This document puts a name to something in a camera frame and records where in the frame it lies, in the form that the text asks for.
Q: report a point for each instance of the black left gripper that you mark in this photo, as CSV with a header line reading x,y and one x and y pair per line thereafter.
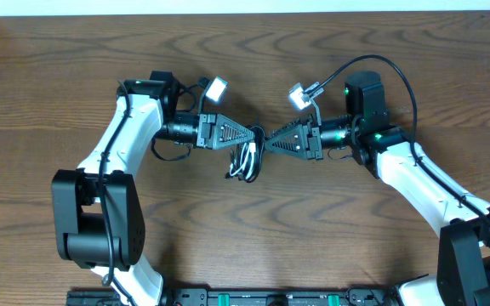
x,y
213,129

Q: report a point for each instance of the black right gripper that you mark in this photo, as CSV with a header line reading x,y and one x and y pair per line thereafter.
x,y
303,147

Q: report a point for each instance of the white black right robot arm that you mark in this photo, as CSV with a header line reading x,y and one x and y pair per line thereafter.
x,y
460,219

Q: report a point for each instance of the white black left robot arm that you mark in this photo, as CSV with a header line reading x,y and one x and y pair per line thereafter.
x,y
99,224

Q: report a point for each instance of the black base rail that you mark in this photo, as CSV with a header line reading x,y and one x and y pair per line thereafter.
x,y
203,297

